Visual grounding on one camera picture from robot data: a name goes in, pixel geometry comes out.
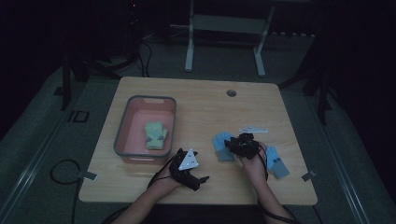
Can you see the grey tape piece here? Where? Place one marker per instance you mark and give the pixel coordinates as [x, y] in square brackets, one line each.
[308, 175]
[87, 175]

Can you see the black tripod stand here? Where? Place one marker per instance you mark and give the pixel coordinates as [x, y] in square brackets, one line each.
[322, 93]
[67, 84]

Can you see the person's left hand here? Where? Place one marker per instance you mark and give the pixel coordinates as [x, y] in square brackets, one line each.
[166, 182]

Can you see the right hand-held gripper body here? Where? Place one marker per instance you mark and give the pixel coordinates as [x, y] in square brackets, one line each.
[246, 146]

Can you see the white metal stand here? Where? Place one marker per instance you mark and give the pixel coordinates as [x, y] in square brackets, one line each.
[229, 25]

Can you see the plain blue glove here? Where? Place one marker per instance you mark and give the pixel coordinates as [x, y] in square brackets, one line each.
[221, 149]

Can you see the blue glove with buttons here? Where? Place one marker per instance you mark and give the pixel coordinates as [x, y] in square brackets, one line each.
[277, 165]

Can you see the pink plastic basin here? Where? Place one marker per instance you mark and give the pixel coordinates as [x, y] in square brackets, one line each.
[146, 130]

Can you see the person's right hand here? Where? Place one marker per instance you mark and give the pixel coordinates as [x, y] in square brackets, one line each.
[255, 168]

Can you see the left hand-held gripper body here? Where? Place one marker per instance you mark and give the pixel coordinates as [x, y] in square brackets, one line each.
[188, 162]

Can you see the green glove with dot print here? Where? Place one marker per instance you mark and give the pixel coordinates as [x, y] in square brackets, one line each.
[155, 141]

